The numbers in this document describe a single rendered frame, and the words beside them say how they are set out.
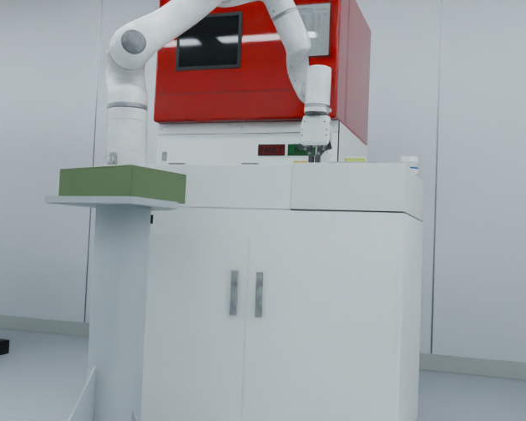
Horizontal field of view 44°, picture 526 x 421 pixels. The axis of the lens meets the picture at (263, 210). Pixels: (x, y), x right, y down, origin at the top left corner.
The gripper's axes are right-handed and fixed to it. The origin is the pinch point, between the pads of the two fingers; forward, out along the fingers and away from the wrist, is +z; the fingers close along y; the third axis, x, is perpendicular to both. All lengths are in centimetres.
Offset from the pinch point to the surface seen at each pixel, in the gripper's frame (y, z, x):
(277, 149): 28, -11, -48
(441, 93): -26, -68, -197
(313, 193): -3.8, 11.7, 14.0
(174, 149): 76, -11, -48
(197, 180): 35.4, 8.6, 14.0
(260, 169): 13.7, 4.4, 14.0
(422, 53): -14, -93, -197
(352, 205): -16.2, 15.2, 14.0
